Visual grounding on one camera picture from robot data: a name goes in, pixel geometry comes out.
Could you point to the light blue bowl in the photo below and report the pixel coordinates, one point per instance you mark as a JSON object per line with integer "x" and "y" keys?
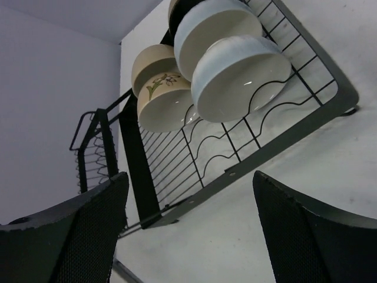
{"x": 205, "y": 24}
{"x": 238, "y": 75}

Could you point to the tan and black bowl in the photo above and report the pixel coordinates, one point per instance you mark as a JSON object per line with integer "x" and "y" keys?
{"x": 176, "y": 12}

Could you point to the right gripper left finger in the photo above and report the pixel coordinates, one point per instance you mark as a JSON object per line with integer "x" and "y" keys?
{"x": 73, "y": 241}

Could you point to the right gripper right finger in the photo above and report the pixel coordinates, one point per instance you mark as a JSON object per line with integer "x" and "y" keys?
{"x": 311, "y": 241}

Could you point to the beige bowl rear left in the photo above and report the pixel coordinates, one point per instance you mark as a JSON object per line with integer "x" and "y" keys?
{"x": 153, "y": 60}

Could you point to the beige bowl with flower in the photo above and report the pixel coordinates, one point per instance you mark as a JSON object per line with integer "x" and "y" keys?
{"x": 165, "y": 103}

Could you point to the black wire dish rack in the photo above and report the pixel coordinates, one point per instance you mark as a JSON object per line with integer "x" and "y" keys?
{"x": 172, "y": 173}

